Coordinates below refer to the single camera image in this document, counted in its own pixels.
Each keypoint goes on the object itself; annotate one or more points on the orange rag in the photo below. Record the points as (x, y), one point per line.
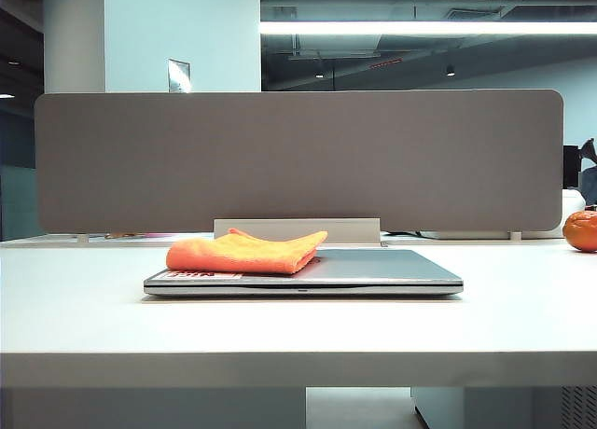
(242, 256)

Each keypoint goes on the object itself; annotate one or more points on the grey closed laptop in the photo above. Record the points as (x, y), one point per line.
(382, 270)

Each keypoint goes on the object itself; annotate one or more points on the white red laptop sticker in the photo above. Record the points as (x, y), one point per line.
(186, 275)

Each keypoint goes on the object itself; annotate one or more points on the grey-brown desk partition panel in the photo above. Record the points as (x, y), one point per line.
(298, 158)

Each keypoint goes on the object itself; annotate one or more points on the framed sign on column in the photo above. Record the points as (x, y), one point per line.
(179, 75)

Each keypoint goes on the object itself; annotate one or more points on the black ceiling spot lamp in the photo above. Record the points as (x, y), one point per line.
(450, 71)

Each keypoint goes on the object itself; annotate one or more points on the long ceiling light strip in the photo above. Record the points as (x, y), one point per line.
(420, 27)

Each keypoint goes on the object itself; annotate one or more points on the grey desk support panel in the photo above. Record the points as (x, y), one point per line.
(140, 408)

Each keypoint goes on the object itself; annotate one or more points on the black monitor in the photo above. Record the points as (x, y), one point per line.
(571, 168)

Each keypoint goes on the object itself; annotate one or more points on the orange round fruit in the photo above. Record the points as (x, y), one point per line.
(582, 231)

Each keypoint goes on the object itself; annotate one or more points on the dark figure in background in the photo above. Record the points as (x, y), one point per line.
(591, 177)

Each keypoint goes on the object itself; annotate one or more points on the white partition bracket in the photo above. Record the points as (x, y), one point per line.
(515, 236)
(82, 238)

